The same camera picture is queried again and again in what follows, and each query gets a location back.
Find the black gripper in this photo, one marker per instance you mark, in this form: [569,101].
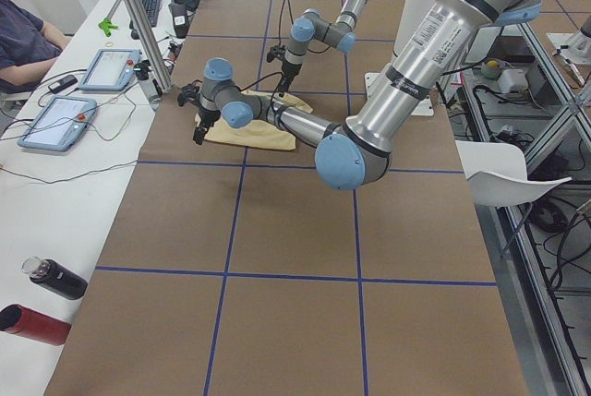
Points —
[289,72]
[206,117]

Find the cream long-sleeve printed shirt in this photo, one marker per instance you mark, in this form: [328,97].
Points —
[257,134]

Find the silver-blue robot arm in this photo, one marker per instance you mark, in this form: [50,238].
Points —
[357,151]
[339,35]

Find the clear bottle black cap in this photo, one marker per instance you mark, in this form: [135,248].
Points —
[148,84]

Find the upper blue teach pendant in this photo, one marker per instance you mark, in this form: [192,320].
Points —
[110,70]

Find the blue teach pendant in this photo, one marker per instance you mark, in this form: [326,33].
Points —
[110,70]
[60,124]

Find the lower blue teach pendant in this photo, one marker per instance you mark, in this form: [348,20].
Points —
[60,124]

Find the brown paper table cover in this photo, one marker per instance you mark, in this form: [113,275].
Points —
[232,271]

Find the black phone on table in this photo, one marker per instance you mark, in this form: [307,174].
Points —
[63,84]

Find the green plastic clamp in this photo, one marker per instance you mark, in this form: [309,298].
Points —
[107,27]

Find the black computer keyboard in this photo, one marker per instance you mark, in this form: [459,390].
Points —
[152,9]

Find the seated person dark shirt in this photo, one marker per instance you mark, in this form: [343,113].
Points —
[29,48]

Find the black water bottle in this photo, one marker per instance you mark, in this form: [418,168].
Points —
[54,277]

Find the white plastic chair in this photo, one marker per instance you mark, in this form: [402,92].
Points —
[497,174]

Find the red water bottle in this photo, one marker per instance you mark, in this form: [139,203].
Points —
[28,323]

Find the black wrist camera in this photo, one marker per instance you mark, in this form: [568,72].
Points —
[188,94]
[276,52]

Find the aluminium frame post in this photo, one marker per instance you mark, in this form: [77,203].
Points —
[149,43]

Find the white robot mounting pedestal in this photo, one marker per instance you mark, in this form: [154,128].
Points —
[431,35]

